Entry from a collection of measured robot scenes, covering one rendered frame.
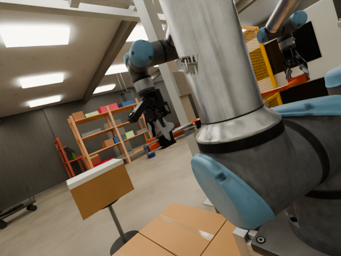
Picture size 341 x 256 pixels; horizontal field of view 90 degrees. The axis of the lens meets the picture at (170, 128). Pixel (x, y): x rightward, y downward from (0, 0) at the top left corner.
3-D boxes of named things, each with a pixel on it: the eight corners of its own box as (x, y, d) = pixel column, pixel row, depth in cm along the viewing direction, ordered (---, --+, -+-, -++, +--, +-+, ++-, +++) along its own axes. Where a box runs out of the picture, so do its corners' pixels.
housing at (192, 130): (186, 133, 82) (183, 124, 82) (196, 131, 77) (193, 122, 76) (176, 138, 78) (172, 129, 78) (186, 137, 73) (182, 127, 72)
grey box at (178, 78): (188, 94, 221) (180, 71, 219) (191, 92, 217) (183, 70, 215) (178, 97, 209) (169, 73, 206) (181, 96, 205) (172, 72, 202)
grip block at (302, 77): (293, 84, 109) (291, 76, 108) (310, 79, 102) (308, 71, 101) (289, 87, 104) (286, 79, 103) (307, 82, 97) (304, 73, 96)
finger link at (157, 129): (165, 138, 75) (162, 119, 72) (155, 144, 72) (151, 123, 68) (161, 136, 78) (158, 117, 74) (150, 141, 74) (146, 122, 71)
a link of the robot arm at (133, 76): (122, 51, 61) (122, 60, 69) (134, 81, 62) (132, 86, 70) (142, 46, 63) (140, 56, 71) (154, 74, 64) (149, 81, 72)
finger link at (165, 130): (181, 132, 65) (168, 113, 67) (170, 138, 62) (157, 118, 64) (178, 136, 68) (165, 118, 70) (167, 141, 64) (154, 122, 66)
